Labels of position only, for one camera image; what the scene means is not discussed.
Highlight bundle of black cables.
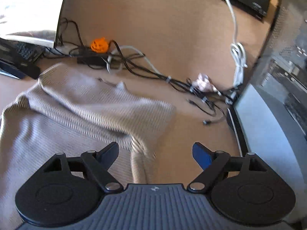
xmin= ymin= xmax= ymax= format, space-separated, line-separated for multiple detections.
xmin=45 ymin=17 xmax=238 ymax=125

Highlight curved monitor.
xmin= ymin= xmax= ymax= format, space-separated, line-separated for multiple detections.
xmin=0 ymin=0 xmax=70 ymax=48

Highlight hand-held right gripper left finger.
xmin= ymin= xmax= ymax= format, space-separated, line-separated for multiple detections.
xmin=43 ymin=142 xmax=123 ymax=193

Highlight crumpled pink tissue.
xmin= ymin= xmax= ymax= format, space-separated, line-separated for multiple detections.
xmin=193 ymin=73 xmax=219 ymax=93

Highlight white power cable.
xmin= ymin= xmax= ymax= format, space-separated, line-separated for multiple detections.
xmin=219 ymin=0 xmax=248 ymax=87

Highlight computer tower case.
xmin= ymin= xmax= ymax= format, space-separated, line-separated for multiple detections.
xmin=227 ymin=0 xmax=307 ymax=222

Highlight orange pumpkin figure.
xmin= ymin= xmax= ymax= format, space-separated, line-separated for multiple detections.
xmin=90 ymin=37 xmax=109 ymax=53

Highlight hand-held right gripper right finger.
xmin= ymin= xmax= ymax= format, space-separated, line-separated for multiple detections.
xmin=187 ymin=142 xmax=267 ymax=193

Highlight black keyboard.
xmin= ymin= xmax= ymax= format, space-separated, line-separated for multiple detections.
xmin=0 ymin=38 xmax=46 ymax=79

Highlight beige ribbed knit sweater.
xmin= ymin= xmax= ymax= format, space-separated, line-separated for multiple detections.
xmin=0 ymin=63 xmax=177 ymax=230

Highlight black power brick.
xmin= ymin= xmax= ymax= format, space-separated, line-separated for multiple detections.
xmin=77 ymin=55 xmax=108 ymax=65

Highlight grey cable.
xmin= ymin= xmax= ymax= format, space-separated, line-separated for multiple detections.
xmin=106 ymin=45 xmax=163 ymax=76

